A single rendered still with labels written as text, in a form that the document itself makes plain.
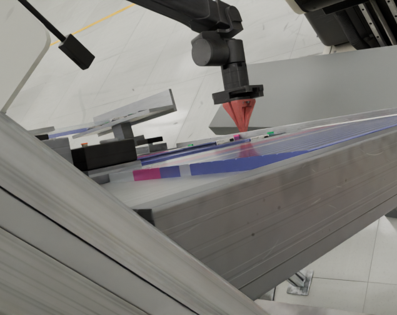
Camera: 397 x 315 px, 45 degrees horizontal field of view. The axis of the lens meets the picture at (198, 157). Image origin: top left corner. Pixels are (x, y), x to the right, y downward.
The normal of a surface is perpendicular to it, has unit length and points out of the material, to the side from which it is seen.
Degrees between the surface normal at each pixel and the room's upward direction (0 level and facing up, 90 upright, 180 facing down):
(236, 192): 90
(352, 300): 0
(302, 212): 90
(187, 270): 90
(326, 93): 0
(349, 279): 0
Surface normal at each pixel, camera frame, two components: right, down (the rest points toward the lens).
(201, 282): 0.73, -0.10
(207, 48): -0.70, 0.15
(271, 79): -0.60, -0.57
